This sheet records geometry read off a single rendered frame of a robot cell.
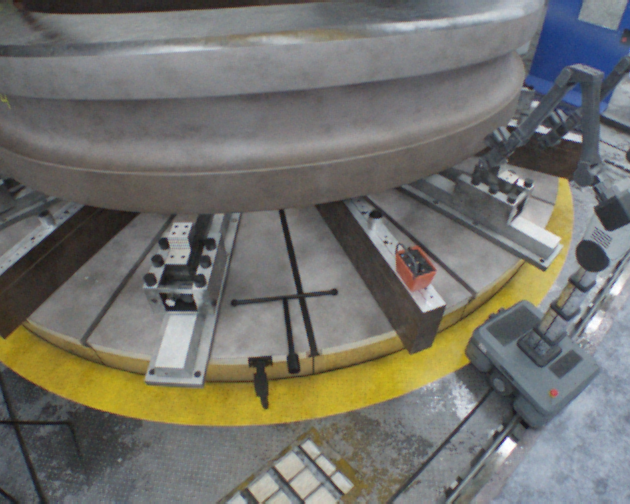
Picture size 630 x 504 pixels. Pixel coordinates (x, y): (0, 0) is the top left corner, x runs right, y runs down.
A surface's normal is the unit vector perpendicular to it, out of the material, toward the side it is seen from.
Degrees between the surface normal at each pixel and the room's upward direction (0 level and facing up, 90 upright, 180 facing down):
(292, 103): 90
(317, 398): 0
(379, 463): 0
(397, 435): 0
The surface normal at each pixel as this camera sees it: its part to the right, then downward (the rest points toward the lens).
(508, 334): 0.00, -0.72
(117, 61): -0.09, 0.69
